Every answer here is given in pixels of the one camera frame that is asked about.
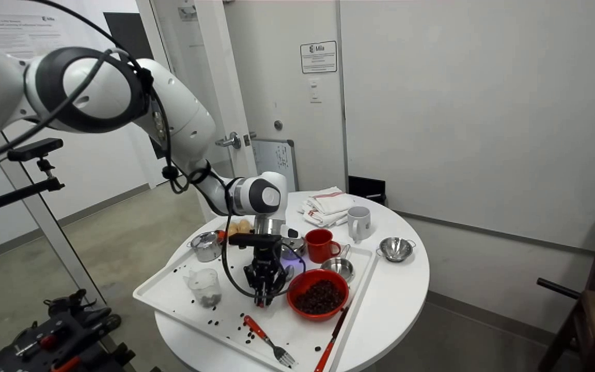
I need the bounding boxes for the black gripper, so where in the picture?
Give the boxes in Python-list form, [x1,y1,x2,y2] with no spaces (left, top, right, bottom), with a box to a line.
[229,234,287,308]

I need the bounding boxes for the orange bowl with beans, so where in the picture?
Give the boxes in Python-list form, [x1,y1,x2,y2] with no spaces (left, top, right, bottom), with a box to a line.
[287,268,348,323]

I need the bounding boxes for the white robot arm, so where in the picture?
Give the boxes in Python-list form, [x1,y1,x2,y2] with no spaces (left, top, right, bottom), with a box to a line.
[0,46,287,218]

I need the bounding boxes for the small steel bowl by orange bowl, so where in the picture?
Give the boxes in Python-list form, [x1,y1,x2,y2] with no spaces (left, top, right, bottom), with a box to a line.
[321,259,353,281]

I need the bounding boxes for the small steel bowl on table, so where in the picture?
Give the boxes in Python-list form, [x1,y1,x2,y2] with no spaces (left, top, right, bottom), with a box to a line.
[380,238,412,262]

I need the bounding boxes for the white rectangular tray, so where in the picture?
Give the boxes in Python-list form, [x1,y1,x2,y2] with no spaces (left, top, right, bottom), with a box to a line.
[129,229,380,372]

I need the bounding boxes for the red mug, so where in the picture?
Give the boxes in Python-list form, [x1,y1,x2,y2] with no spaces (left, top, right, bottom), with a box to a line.
[303,228,341,262]

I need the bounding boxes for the small orange lid object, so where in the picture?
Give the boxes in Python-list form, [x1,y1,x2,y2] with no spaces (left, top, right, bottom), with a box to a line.
[215,229,226,243]

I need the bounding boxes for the white red-striped cloth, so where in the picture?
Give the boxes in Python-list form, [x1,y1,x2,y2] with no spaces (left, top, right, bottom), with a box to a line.
[298,185,350,228]

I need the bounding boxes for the grey metal mug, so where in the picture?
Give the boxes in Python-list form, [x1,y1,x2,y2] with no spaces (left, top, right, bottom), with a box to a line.
[346,206,371,243]

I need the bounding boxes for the round white table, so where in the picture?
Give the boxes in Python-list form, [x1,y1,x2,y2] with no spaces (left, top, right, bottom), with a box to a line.
[154,197,429,372]

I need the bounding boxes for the black box on floor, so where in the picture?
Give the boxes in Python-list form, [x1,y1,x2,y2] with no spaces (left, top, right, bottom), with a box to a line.
[346,175,385,205]

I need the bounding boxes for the black tool pile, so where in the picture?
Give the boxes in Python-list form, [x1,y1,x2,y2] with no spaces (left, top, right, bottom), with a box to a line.
[0,290,134,372]

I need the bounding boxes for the dark wooden chair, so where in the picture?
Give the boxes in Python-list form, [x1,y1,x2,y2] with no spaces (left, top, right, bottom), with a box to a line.
[536,254,595,372]

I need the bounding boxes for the orange-handled fork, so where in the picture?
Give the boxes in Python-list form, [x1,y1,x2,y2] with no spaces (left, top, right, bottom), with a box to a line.
[243,314,295,367]

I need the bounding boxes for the orange-handled knife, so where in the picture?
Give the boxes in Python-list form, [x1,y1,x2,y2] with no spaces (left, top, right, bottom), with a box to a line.
[314,304,350,372]

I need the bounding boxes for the silver door handle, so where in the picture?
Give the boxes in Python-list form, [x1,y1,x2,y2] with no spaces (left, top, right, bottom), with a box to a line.
[215,132,241,149]

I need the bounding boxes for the wall sign paper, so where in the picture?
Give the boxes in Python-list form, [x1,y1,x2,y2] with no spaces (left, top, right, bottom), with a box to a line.
[300,42,337,74]

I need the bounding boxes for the black camera on tripod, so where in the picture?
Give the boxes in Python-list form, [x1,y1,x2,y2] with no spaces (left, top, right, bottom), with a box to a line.
[0,139,64,209]

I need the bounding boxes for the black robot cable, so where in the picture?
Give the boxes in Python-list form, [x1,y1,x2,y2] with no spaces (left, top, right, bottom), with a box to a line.
[0,0,310,301]

